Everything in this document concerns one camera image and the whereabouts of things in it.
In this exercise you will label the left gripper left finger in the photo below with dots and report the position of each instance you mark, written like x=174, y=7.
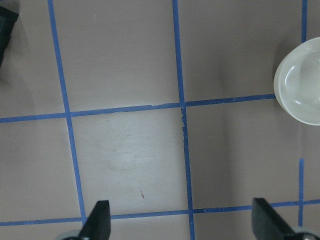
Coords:
x=98, y=224

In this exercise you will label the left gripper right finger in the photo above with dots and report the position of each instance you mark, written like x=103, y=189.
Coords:
x=267, y=224

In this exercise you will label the white bowl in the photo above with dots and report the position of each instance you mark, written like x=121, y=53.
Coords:
x=297, y=83

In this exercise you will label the black dish rack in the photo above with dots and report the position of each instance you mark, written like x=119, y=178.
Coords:
x=8, y=19

